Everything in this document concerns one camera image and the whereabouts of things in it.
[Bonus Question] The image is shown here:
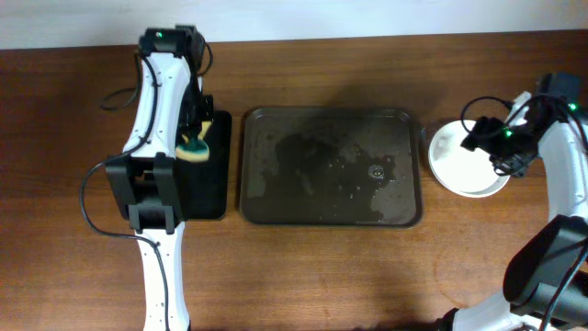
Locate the green yellow sponge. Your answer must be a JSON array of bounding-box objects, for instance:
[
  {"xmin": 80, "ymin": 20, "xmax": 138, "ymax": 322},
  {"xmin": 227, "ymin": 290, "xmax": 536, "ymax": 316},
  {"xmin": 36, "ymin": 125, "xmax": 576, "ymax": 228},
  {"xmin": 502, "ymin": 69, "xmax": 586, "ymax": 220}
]
[{"xmin": 175, "ymin": 120, "xmax": 212, "ymax": 163}]

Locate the white plate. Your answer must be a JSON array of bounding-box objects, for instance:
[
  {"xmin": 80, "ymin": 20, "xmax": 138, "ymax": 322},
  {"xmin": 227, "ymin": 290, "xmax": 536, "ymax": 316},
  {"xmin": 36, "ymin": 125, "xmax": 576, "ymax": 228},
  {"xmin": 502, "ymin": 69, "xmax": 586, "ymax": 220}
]
[{"xmin": 427, "ymin": 120, "xmax": 510, "ymax": 199}]

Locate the black small tray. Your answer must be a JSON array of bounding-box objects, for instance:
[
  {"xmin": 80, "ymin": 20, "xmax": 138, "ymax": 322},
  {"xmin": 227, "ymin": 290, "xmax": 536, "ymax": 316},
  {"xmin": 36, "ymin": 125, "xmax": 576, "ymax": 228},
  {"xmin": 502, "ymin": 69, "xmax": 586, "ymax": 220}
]
[{"xmin": 175, "ymin": 110, "xmax": 232, "ymax": 220}]

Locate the brown large tray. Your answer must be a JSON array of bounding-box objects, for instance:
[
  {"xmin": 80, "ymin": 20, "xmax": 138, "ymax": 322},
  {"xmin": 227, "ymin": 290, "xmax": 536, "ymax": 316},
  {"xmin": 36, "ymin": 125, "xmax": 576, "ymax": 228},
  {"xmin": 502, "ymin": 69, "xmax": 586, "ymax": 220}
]
[{"xmin": 239, "ymin": 108, "xmax": 424, "ymax": 229}]

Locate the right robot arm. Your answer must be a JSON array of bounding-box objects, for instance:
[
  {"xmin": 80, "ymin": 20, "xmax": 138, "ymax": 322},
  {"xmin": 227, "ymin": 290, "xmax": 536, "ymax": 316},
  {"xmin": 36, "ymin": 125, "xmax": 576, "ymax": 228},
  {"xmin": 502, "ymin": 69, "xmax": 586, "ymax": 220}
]
[{"xmin": 428, "ymin": 73, "xmax": 587, "ymax": 331}]

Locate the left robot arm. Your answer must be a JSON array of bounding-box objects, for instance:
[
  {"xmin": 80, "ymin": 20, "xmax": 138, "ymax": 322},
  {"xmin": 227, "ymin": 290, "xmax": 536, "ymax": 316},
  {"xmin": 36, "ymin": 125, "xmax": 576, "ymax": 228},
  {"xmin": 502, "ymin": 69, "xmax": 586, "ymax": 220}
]
[{"xmin": 106, "ymin": 25, "xmax": 214, "ymax": 330}]

